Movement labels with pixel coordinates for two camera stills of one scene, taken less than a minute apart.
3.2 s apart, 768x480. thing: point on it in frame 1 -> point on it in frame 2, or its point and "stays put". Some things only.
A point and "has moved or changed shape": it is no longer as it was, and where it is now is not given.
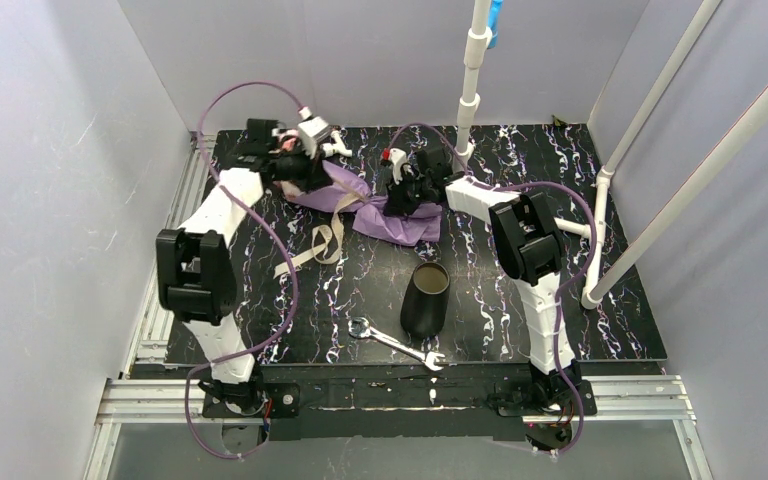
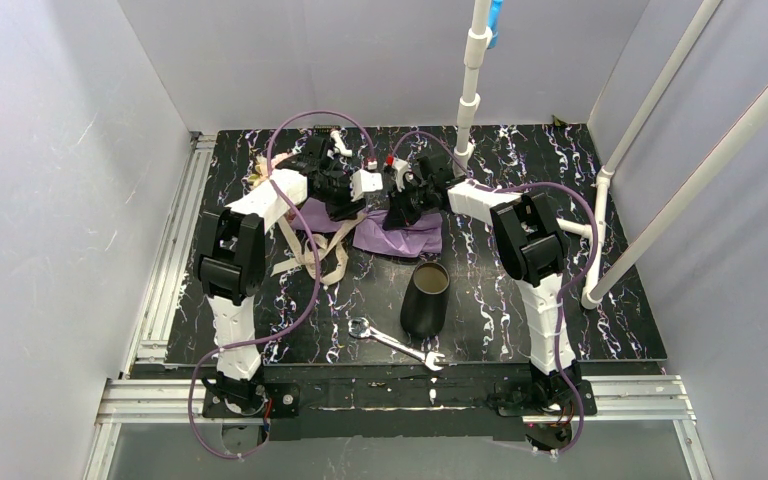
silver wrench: x=360 y=327 stays put
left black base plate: x=285 y=403 stays put
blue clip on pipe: x=493 y=20 stays put
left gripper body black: x=314 y=172 -> x=342 y=196
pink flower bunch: x=287 y=139 has moved or changed shape
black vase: x=425 y=303 stays put
